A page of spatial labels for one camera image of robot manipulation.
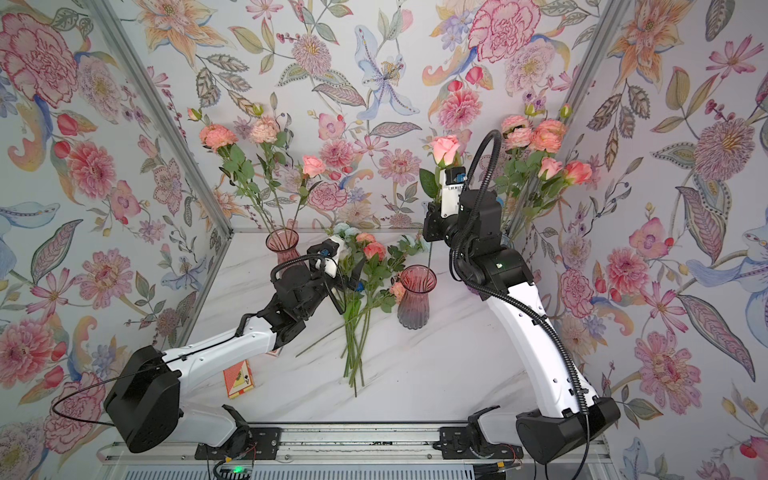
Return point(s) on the pink rose stem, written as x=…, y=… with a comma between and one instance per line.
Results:
x=445, y=151
x=310, y=168

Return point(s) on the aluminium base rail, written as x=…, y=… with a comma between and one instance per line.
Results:
x=352, y=451

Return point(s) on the orange yellow card box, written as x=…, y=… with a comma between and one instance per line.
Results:
x=238, y=379

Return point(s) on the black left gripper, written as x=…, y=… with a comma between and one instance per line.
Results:
x=354, y=278

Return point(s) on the artificial flower bunch on table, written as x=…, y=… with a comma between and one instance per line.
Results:
x=382, y=290

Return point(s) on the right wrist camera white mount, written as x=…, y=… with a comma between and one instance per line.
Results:
x=451, y=181

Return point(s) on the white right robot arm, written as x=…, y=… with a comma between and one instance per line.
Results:
x=570, y=414

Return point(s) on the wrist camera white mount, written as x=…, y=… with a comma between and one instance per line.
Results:
x=330, y=252
x=451, y=181

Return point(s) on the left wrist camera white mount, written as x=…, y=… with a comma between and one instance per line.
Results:
x=330, y=252

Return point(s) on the pink glass vase back left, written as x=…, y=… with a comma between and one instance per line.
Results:
x=283, y=243

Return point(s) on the pink flower stem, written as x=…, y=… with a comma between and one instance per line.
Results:
x=234, y=165
x=549, y=134
x=510, y=172
x=264, y=133
x=576, y=173
x=544, y=185

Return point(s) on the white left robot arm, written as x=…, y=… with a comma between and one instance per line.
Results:
x=148, y=403

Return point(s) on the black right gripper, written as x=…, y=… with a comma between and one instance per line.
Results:
x=440, y=225

